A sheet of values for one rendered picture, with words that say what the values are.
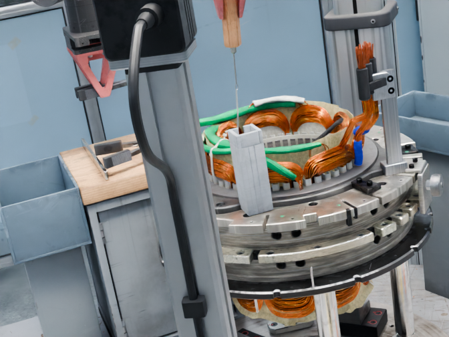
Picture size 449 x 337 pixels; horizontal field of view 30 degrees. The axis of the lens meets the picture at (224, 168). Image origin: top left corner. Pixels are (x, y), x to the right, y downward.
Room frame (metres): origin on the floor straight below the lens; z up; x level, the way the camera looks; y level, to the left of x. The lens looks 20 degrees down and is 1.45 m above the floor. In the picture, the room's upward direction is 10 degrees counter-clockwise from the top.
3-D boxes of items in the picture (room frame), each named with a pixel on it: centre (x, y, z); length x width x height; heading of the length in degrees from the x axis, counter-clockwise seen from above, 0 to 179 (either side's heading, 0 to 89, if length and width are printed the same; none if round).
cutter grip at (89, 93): (1.19, 0.17, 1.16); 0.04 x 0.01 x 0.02; 108
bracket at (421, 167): (0.86, -0.21, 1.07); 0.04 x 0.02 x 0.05; 152
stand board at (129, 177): (1.17, 0.12, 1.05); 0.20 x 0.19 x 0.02; 106
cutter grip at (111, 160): (1.09, 0.14, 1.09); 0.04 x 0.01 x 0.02; 121
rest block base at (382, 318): (1.03, -0.15, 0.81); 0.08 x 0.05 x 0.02; 60
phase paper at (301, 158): (0.85, -0.08, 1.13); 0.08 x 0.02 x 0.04; 104
